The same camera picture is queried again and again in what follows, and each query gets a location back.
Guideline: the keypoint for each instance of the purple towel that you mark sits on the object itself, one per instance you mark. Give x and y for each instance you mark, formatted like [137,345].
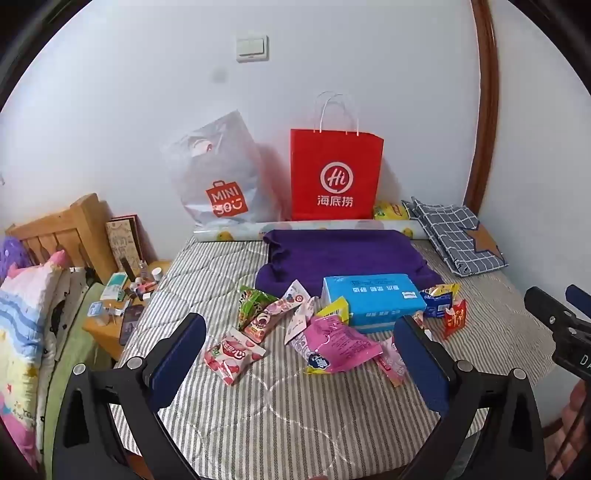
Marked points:
[341,258]

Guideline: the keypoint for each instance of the checkered grey cloth with star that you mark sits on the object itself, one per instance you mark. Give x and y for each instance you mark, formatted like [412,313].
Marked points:
[448,230]

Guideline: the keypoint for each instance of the wooden door frame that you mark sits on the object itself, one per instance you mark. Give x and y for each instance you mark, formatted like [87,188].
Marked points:
[487,115]

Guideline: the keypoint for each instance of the small white bottle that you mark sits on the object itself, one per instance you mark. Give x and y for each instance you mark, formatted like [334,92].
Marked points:
[157,275]

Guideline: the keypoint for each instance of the colourful printed pillow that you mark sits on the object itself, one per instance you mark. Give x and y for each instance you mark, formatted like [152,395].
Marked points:
[23,332]

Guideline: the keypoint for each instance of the wooden headboard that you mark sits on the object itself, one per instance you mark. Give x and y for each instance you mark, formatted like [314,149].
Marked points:
[83,217]

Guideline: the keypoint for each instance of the blue yellow snack packet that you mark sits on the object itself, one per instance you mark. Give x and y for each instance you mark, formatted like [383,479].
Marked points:
[436,302]

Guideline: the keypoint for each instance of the yellow candy bag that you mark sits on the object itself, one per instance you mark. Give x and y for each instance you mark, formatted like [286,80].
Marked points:
[390,211]

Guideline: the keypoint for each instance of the green snack packet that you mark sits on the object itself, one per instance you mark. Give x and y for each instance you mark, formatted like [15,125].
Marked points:
[251,302]

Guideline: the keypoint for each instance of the strawberry candy packet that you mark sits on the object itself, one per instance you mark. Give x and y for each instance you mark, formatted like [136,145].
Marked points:
[231,357]

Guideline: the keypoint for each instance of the brown book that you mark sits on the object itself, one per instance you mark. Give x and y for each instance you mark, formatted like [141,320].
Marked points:
[122,240]

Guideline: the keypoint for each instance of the large pink snack packet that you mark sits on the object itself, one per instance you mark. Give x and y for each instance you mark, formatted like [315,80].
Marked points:
[337,344]

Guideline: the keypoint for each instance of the pink bear snack packet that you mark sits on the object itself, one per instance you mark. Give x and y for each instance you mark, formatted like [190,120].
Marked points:
[268,318]

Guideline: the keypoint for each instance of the white plastic shopping bag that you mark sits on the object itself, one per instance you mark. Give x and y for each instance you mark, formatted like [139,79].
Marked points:
[221,166]

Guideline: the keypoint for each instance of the red paper bag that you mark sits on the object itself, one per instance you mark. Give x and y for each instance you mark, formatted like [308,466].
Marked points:
[337,152]

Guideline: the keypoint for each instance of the pink white snack packet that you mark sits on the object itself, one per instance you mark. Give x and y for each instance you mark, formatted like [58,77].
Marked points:
[298,304]

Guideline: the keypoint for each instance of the small pink snack packet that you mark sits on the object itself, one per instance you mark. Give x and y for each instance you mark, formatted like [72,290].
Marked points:
[392,367]

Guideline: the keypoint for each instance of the wooden nightstand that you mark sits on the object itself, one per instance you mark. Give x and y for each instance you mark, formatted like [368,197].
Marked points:
[104,334]

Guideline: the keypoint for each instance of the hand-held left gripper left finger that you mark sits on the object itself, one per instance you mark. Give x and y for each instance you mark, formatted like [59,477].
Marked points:
[178,355]

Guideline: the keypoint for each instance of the small red snack packet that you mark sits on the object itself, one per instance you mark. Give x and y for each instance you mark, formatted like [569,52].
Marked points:
[455,318]

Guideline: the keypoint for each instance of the green blanket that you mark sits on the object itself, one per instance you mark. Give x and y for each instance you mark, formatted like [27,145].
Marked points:
[74,350]

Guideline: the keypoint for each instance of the striped bed quilt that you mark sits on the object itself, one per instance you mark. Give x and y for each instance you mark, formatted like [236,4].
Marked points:
[277,415]

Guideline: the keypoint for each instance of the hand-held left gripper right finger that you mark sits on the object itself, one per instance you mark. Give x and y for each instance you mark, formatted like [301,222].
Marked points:
[418,364]

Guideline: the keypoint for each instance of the black phone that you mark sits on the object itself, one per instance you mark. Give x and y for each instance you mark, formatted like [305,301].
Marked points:
[130,325]

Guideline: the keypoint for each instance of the green tissue packet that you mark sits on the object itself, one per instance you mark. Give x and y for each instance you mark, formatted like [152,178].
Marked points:
[114,286]

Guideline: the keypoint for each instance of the purple plush toy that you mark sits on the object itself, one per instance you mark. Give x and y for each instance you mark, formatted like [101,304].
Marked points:
[11,256]

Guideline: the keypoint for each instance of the white light switch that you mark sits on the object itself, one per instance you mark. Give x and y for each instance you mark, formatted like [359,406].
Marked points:
[251,47]

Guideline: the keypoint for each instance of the printed paper roll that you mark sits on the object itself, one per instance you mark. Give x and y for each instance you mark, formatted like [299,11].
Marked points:
[231,233]

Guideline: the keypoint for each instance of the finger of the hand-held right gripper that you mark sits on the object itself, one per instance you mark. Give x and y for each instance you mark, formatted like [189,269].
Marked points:
[579,300]
[545,307]

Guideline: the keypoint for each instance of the blue tissue pack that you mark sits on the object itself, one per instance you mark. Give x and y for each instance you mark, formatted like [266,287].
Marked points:
[369,295]

